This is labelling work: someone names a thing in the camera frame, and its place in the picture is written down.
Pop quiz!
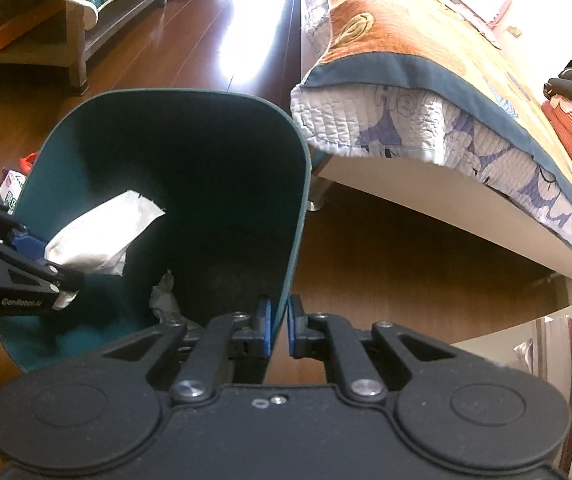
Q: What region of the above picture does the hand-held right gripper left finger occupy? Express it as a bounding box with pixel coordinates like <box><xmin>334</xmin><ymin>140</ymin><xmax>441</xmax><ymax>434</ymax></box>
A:
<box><xmin>100</xmin><ymin>296</ymin><xmax>273</xmax><ymax>404</ymax></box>

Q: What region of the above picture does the grey paper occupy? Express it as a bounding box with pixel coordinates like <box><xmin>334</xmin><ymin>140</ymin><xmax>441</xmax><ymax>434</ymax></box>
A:
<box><xmin>148</xmin><ymin>270</ymin><xmax>189</xmax><ymax>328</ymax></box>

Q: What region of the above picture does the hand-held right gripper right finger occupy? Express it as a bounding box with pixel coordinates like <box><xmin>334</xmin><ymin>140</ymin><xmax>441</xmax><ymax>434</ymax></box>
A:
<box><xmin>289</xmin><ymin>294</ymin><xmax>460</xmax><ymax>404</ymax></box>

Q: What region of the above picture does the orange flat box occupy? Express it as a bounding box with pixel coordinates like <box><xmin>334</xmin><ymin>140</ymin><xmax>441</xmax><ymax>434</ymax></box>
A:
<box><xmin>0</xmin><ymin>7</ymin><xmax>59</xmax><ymax>52</ymax></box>

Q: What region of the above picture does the dark green trash bin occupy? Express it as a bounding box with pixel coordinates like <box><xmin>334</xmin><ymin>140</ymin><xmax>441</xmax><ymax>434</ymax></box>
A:
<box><xmin>0</xmin><ymin>89</ymin><xmax>313</xmax><ymax>386</ymax></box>

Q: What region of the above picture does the wooden bench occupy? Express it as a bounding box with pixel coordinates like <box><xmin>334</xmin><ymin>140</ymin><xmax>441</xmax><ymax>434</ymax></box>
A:
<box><xmin>0</xmin><ymin>0</ymin><xmax>184</xmax><ymax>96</ymax></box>

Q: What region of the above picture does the white snack wrapper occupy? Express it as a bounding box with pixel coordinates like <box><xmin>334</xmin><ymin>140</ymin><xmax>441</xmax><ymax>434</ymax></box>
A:
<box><xmin>44</xmin><ymin>190</ymin><xmax>167</xmax><ymax>311</ymax></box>

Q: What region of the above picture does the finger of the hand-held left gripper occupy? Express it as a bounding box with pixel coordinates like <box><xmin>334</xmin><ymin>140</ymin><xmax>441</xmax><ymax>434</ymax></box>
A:
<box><xmin>0</xmin><ymin>232</ymin><xmax>86</xmax><ymax>317</ymax></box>
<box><xmin>0</xmin><ymin>178</ymin><xmax>48</xmax><ymax>262</ymax></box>

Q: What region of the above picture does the white green packet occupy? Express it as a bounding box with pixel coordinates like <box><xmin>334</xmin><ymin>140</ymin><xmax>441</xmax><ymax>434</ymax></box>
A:
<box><xmin>0</xmin><ymin>169</ymin><xmax>29</xmax><ymax>216</ymax></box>

